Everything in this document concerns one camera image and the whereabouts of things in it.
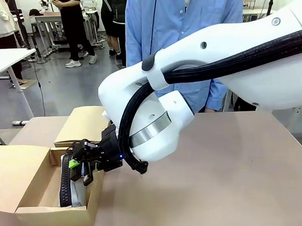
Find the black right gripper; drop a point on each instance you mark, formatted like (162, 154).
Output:
(110, 154)

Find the grey CAMPUS pencil case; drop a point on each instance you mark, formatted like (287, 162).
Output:
(78, 195)

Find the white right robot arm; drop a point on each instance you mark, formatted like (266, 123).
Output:
(213, 53)

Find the cardboard box with navy case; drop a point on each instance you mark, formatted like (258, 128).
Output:
(84, 122)

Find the large open cardboard box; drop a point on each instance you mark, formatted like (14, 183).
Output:
(24, 177)

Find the white side table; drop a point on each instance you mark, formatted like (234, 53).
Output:
(7, 59)

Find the person in long black trousers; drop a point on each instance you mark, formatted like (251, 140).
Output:
(73, 26)

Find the person in black shorts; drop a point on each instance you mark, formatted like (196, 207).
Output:
(113, 20)

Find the brown topped background table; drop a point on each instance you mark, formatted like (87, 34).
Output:
(49, 16)

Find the black cap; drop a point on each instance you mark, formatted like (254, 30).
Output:
(35, 12)

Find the person in white jacket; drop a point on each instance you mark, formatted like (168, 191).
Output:
(2, 21)

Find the person in blue shirt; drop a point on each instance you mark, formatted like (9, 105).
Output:
(167, 23)

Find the white background desk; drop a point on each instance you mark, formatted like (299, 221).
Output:
(256, 12)

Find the black tripod pole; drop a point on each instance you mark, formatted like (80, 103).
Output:
(270, 2)

